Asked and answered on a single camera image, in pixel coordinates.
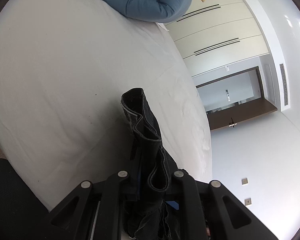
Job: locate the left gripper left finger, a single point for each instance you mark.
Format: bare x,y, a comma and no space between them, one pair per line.
90,211

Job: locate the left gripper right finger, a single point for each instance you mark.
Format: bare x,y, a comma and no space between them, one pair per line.
211,211

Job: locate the black jeans pant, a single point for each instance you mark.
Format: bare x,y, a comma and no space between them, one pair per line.
146,215

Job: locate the dark brown door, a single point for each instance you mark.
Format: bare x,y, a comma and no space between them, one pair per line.
234,98

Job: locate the ceiling air vent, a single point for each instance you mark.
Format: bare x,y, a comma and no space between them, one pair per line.
285,86

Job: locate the white bed sheet mattress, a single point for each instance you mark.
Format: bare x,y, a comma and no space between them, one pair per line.
64,65

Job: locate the cream wardrobe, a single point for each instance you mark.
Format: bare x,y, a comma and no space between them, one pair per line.
216,33

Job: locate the right wall socket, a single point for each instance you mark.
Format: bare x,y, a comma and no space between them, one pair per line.
247,201

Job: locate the wall socket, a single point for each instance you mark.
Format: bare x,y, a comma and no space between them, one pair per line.
244,181
247,201

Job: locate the left wall socket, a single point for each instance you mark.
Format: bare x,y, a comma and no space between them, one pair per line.
244,181

